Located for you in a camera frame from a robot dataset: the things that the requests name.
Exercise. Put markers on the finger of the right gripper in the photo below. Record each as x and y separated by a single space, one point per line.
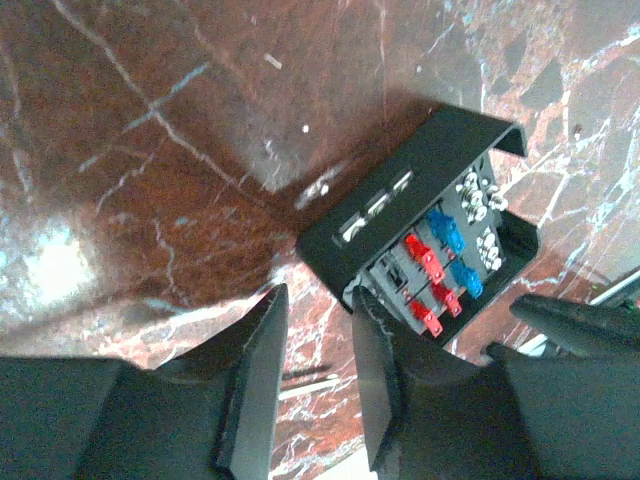
583 330

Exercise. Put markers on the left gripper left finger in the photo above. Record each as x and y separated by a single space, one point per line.
207 414

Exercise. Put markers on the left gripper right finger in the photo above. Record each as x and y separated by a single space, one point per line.
428 414

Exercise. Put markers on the blue fuse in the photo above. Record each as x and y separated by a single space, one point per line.
445 229

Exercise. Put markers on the black fuse box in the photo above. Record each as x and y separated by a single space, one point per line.
444 165

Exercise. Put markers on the red fuse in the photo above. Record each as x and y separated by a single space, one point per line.
426 257

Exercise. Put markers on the black screwdriver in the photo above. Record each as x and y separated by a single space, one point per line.
301 382

